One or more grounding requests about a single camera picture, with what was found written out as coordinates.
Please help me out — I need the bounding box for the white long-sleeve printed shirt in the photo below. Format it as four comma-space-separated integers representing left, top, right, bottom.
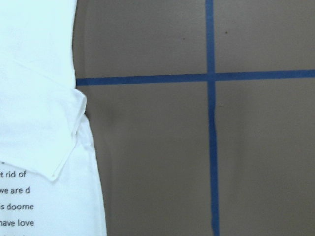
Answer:
0, 0, 107, 236

